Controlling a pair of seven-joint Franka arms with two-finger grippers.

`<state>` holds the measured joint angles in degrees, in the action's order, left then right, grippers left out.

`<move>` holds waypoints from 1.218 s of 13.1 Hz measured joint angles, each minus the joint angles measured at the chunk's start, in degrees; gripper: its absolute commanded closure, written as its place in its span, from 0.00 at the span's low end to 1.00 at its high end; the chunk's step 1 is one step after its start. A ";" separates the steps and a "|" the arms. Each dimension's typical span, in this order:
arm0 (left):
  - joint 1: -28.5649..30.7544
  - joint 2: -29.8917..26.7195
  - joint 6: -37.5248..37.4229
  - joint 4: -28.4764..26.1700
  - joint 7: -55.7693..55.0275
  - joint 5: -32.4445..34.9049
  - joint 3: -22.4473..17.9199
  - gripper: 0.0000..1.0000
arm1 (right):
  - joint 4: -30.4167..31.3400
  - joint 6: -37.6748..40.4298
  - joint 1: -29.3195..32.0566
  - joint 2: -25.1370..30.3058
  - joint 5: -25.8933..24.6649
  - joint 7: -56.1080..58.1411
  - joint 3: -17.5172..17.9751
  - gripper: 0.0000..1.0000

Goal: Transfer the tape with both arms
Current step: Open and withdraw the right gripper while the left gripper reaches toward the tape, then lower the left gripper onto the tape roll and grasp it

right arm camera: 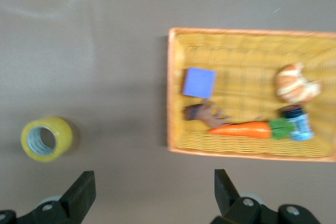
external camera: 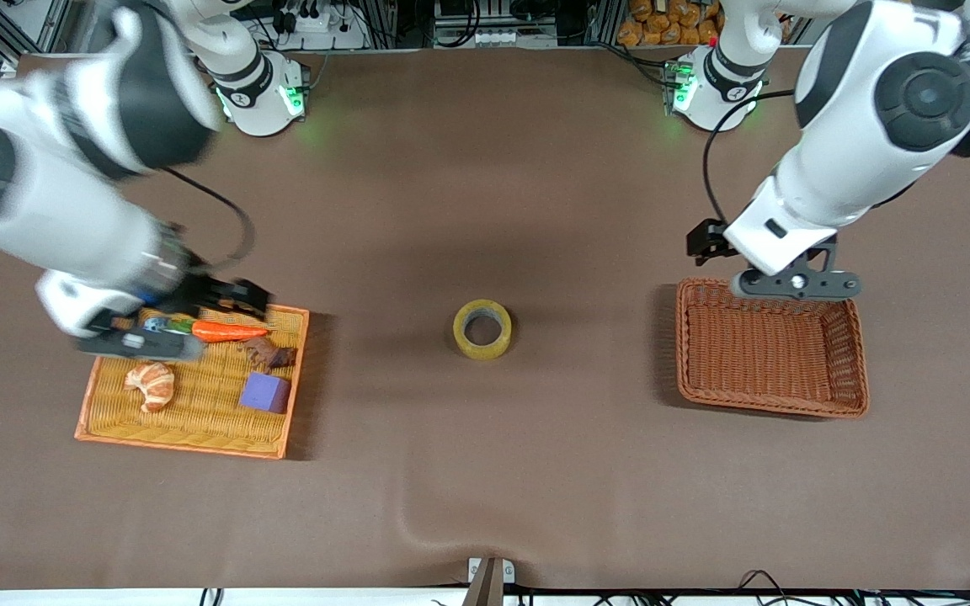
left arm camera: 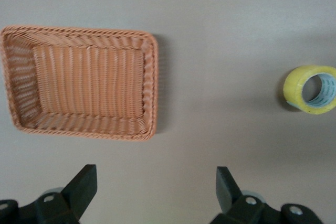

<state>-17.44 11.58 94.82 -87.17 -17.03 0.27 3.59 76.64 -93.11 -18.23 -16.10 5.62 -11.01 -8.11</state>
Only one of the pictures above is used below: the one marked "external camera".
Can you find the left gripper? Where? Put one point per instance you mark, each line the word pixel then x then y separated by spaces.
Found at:
pixel 708 238

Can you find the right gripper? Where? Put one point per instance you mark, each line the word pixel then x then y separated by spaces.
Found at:
pixel 207 290

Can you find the yellow clear tape roll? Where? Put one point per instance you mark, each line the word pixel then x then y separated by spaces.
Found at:
pixel 461 338

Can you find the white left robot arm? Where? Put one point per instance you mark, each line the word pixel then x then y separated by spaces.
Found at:
pixel 889 109

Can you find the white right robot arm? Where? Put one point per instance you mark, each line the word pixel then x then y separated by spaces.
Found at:
pixel 72 168

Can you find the orange toy carrot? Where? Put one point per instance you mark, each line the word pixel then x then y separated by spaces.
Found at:
pixel 228 332

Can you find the brown toy lion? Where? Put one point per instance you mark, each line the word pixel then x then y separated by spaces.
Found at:
pixel 268 353

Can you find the small blue labelled can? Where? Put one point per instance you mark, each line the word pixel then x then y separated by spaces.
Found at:
pixel 157 323

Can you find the purple foam cube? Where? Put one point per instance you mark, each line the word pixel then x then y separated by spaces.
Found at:
pixel 264 392

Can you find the toy croissant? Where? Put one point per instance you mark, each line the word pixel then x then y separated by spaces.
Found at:
pixel 152 383

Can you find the brown wicker basket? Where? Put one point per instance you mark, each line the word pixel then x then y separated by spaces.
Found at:
pixel 754 353

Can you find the yellow wicker basket orange rim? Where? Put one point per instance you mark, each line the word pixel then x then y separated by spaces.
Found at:
pixel 199 431

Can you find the bag of orange buns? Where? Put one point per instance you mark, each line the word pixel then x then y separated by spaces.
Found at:
pixel 666 23

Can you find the white power strip with plugs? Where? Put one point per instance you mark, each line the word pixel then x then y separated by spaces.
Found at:
pixel 317 23

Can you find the metal table edge bracket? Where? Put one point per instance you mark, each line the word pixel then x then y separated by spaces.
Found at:
pixel 491 576

